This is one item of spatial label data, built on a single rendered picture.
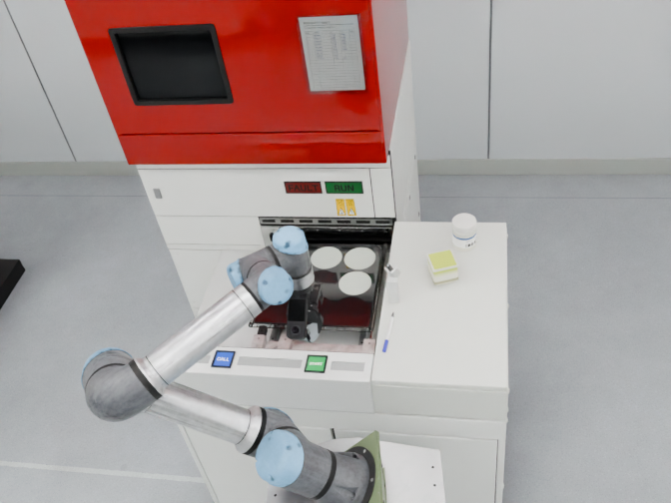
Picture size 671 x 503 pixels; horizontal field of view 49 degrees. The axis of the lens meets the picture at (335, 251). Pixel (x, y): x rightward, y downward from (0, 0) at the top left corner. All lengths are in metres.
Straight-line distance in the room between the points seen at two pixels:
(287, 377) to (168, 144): 0.80
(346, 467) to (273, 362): 0.42
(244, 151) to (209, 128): 0.12
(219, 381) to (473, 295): 0.74
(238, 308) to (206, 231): 1.04
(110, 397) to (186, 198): 1.07
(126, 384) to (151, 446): 1.66
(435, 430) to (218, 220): 1.00
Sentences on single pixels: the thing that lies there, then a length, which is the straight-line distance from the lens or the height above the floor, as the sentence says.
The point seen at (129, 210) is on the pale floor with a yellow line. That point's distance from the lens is 4.32.
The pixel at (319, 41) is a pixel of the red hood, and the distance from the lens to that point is 1.97.
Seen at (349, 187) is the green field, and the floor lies 1.10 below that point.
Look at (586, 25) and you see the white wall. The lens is 3.67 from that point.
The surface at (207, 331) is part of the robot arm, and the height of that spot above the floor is 1.41.
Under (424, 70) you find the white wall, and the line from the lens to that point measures 3.76.
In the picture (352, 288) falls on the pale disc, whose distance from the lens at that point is 2.25.
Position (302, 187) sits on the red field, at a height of 1.10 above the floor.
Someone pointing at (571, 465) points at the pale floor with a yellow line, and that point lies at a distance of 2.95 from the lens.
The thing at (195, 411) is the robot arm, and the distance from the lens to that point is 1.73.
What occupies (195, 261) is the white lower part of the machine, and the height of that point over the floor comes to 0.76.
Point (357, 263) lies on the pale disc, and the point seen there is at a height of 0.90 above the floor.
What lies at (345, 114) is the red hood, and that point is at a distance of 2.08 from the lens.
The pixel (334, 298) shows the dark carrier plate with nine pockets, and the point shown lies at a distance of 2.23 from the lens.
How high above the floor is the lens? 2.51
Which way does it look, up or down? 43 degrees down
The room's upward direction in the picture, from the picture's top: 10 degrees counter-clockwise
